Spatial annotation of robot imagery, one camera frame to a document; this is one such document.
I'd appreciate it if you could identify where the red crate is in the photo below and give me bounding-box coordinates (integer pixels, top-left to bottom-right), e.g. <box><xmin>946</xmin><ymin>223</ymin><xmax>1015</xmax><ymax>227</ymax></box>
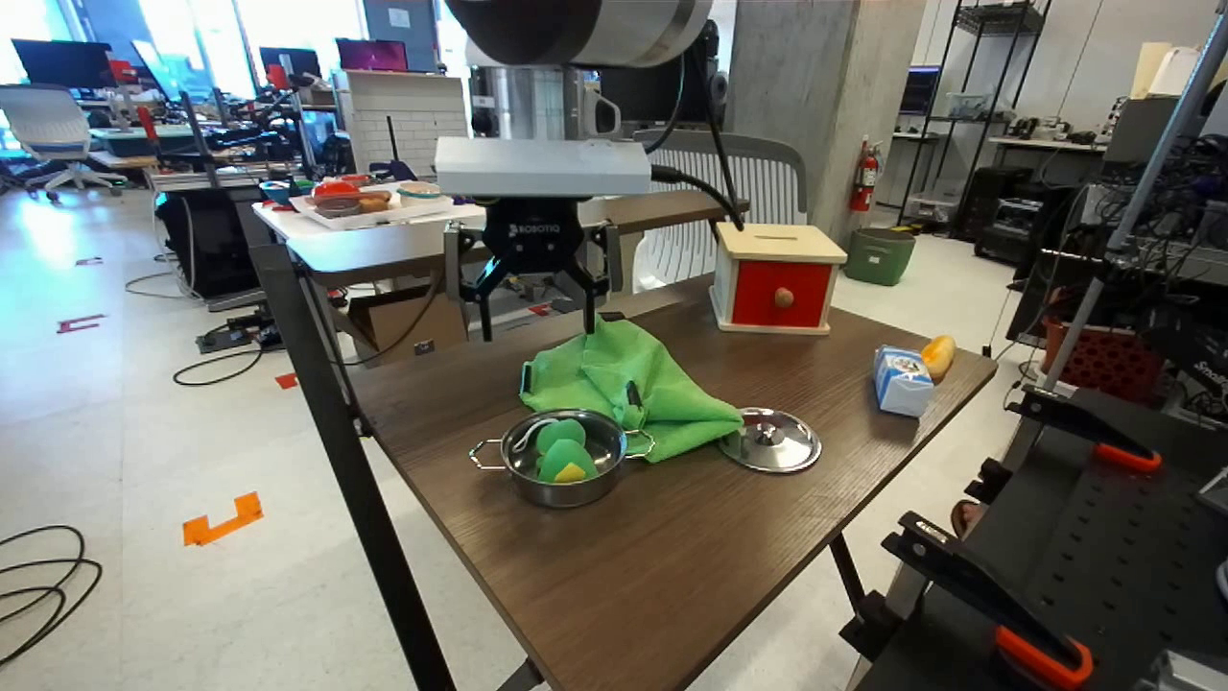
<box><xmin>1040</xmin><ymin>317</ymin><xmax>1166</xmax><ymax>405</ymax></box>

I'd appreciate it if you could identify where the monitor with purple screen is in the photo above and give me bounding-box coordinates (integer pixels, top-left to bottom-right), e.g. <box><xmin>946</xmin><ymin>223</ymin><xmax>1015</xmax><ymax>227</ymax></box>
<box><xmin>333</xmin><ymin>33</ymin><xmax>413</xmax><ymax>78</ymax></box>

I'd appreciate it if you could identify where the red bowl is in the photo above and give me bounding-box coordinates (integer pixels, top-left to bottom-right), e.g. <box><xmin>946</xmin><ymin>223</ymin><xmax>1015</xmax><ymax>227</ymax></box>
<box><xmin>308</xmin><ymin>171</ymin><xmax>395</xmax><ymax>217</ymax></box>

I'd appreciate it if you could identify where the black metal shelf rack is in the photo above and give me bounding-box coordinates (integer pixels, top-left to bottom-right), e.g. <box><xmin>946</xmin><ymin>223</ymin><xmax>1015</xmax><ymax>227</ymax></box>
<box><xmin>895</xmin><ymin>0</ymin><xmax>1060</xmax><ymax>227</ymax></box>

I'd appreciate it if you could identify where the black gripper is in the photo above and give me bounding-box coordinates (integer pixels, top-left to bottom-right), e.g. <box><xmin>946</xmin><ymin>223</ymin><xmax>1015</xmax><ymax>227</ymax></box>
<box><xmin>477</xmin><ymin>193</ymin><xmax>606</xmax><ymax>345</ymax></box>

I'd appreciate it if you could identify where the dark desk monitor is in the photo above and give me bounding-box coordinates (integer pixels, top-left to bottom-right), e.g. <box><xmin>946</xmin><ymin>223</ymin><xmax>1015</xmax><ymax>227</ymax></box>
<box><xmin>255</xmin><ymin>46</ymin><xmax>327</xmax><ymax>90</ymax></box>
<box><xmin>12</xmin><ymin>33</ymin><xmax>117</xmax><ymax>90</ymax></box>

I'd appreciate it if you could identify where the green bin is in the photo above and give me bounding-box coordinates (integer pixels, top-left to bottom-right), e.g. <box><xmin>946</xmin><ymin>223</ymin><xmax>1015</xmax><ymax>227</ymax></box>
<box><xmin>841</xmin><ymin>217</ymin><xmax>922</xmax><ymax>286</ymax></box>

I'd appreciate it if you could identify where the black metal table frame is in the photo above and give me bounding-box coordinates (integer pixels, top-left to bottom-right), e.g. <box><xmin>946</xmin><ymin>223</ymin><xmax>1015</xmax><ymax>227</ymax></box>
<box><xmin>235</xmin><ymin>198</ymin><xmax>905</xmax><ymax>691</ymax></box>

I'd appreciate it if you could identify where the steel pot lid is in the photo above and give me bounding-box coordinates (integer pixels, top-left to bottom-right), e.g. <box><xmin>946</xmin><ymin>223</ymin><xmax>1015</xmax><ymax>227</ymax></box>
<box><xmin>717</xmin><ymin>401</ymin><xmax>825</xmax><ymax>479</ymax></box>

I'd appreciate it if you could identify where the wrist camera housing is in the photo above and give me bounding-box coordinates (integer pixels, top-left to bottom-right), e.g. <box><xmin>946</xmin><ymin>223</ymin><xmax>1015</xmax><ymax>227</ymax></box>
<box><xmin>431</xmin><ymin>134</ymin><xmax>657</xmax><ymax>204</ymax></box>

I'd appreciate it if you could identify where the white work table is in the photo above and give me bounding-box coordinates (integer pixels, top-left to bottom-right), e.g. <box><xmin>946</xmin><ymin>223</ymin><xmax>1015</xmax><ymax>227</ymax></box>
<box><xmin>259</xmin><ymin>175</ymin><xmax>491</xmax><ymax>241</ymax></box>

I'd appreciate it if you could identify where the small steel pot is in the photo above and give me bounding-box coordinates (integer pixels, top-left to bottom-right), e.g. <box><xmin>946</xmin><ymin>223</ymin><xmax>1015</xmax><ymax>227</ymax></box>
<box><xmin>465</xmin><ymin>405</ymin><xmax>660</xmax><ymax>513</ymax></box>

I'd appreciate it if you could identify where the white pegboard panel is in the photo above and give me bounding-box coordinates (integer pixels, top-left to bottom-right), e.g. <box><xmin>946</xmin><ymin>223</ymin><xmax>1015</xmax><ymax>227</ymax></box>
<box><xmin>340</xmin><ymin>69</ymin><xmax>477</xmax><ymax>180</ymax></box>

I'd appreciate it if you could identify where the thin black floor cable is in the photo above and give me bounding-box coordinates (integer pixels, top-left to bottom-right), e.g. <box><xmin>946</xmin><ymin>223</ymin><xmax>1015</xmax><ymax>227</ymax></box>
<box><xmin>170</xmin><ymin>342</ymin><xmax>272</xmax><ymax>390</ymax></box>

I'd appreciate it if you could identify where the black clamp with orange handle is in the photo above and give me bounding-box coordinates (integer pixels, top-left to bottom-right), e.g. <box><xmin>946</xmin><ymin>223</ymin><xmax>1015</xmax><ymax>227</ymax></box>
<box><xmin>880</xmin><ymin>506</ymin><xmax>1101</xmax><ymax>691</ymax></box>
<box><xmin>1004</xmin><ymin>380</ymin><xmax>1166</xmax><ymax>479</ymax></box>

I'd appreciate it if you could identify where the red fire extinguisher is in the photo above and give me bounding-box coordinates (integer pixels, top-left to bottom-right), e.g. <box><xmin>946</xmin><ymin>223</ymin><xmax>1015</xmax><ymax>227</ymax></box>
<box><xmin>846</xmin><ymin>134</ymin><xmax>886</xmax><ymax>217</ymax></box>

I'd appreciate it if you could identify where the white mesh office chair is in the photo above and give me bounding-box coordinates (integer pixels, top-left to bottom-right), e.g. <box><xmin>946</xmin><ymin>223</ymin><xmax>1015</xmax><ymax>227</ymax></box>
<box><xmin>629</xmin><ymin>129</ymin><xmax>811</xmax><ymax>296</ymax></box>

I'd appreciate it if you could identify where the large black monitor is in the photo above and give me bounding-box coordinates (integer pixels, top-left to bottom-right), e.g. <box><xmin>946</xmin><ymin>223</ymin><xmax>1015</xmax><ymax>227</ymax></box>
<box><xmin>598</xmin><ymin>61</ymin><xmax>725</xmax><ymax>126</ymax></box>

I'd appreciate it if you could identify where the white swivel chair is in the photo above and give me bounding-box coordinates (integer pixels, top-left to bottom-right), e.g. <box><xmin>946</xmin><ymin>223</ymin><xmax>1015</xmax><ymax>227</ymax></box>
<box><xmin>0</xmin><ymin>83</ymin><xmax>129</xmax><ymax>208</ymax></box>

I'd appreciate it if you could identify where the black equipment case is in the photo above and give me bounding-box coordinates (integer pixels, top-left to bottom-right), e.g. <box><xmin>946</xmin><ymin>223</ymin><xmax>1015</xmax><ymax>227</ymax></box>
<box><xmin>956</xmin><ymin>165</ymin><xmax>1071</xmax><ymax>277</ymax></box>

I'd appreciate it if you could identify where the black cabinet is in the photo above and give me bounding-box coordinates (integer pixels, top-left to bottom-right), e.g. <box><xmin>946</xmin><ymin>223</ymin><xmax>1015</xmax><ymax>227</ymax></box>
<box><xmin>152</xmin><ymin>186</ymin><xmax>259</xmax><ymax>303</ymax></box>

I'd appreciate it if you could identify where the wooden box with red drawer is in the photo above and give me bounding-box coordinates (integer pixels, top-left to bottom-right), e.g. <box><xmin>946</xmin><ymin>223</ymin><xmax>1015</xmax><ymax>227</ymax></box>
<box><xmin>709</xmin><ymin>217</ymin><xmax>853</xmax><ymax>339</ymax></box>

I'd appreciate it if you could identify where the green towel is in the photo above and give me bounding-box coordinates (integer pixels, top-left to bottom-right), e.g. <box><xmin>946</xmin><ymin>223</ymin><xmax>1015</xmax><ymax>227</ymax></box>
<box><xmin>514</xmin><ymin>314</ymin><xmax>748</xmax><ymax>468</ymax></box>

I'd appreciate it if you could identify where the blue and white milk carton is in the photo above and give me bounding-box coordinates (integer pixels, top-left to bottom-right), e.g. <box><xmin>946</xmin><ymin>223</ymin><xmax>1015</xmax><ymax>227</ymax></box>
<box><xmin>871</xmin><ymin>342</ymin><xmax>938</xmax><ymax>422</ymax></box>

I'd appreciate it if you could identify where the black perforated workbench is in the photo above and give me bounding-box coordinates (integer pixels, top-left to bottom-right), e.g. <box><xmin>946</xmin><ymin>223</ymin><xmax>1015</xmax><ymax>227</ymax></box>
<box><xmin>841</xmin><ymin>417</ymin><xmax>1228</xmax><ymax>691</ymax></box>

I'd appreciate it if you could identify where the yellow bread loaf toy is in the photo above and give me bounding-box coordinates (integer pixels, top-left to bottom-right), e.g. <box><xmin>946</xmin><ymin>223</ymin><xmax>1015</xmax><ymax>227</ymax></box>
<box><xmin>915</xmin><ymin>330</ymin><xmax>958</xmax><ymax>382</ymax></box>

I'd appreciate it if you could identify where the brown raised shelf board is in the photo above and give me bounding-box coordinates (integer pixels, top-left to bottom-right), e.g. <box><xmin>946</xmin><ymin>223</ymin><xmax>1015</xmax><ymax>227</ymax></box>
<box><xmin>248</xmin><ymin>186</ymin><xmax>753</xmax><ymax>284</ymax></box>

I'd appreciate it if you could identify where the green and yellow toy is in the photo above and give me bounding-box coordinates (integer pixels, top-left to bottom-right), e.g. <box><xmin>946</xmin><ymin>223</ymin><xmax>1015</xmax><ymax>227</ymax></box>
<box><xmin>528</xmin><ymin>417</ymin><xmax>603</xmax><ymax>492</ymax></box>

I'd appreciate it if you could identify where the black looped floor cable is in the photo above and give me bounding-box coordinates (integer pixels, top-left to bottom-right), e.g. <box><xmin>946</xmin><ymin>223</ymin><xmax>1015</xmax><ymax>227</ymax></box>
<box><xmin>0</xmin><ymin>522</ymin><xmax>108</xmax><ymax>666</ymax></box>

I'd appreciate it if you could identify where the brown cardboard box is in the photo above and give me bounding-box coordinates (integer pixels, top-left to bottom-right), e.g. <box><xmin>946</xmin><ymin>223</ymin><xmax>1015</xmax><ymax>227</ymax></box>
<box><xmin>345</xmin><ymin>280</ymin><xmax>473</xmax><ymax>359</ymax></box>

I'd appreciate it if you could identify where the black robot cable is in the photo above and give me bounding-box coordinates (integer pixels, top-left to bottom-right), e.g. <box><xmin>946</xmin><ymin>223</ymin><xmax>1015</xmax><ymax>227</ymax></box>
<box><xmin>644</xmin><ymin>24</ymin><xmax>753</xmax><ymax>232</ymax></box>

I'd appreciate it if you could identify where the aluminium pole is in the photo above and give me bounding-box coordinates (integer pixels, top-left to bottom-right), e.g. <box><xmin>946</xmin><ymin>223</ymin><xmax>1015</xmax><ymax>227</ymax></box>
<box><xmin>1040</xmin><ymin>12</ymin><xmax>1228</xmax><ymax>395</ymax></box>

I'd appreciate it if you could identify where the black power strip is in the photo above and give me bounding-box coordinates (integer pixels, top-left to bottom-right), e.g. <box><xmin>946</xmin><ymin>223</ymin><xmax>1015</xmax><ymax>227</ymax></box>
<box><xmin>190</xmin><ymin>303</ymin><xmax>289</xmax><ymax>357</ymax></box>

